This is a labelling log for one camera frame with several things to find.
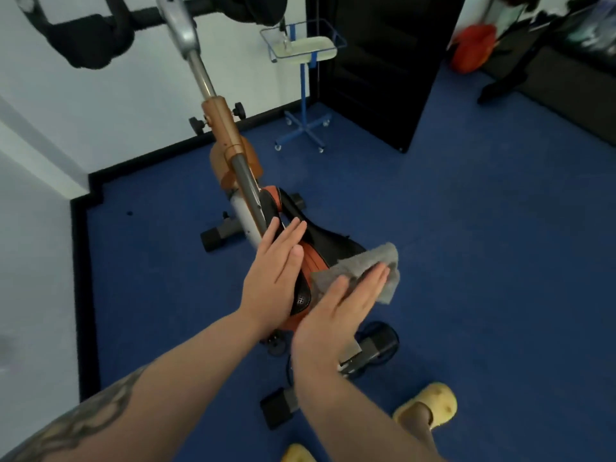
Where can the person's right leg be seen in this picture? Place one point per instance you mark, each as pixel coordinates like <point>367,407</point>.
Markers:
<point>419,423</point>

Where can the blue rolling stand with tray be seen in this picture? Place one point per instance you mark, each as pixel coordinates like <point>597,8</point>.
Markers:
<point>304,91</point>

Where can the person's left thumb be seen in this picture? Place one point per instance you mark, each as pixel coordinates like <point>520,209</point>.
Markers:
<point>295,264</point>

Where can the person's left hand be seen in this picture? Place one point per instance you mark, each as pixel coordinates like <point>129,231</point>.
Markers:
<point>269,283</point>

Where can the gray cleaning cloth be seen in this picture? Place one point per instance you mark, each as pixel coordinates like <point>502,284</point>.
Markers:
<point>373,257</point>

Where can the black tripod stand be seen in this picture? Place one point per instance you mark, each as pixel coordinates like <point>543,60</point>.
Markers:
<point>515,67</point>

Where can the person's left forearm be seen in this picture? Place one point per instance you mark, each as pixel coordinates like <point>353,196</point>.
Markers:
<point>159,389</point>

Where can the person's right forearm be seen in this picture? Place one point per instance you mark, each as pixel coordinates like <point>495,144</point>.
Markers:
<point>346,418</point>

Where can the orange bag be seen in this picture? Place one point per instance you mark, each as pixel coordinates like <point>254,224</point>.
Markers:
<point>474,48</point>

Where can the orange and silver exercise bike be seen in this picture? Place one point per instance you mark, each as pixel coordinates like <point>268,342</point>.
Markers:
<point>222,127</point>

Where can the yellow slipper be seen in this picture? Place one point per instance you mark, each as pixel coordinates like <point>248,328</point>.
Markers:
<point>433,399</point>
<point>298,454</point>

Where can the person's right thumb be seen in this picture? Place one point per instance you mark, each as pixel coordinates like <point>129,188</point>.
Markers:
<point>333,293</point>

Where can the black door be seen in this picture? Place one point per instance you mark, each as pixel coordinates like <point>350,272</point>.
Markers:
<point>385,67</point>

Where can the dark low cabinet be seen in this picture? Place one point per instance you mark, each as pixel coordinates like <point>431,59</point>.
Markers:
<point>572,86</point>

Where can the person's right hand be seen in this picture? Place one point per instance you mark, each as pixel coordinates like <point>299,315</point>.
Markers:
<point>327,327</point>

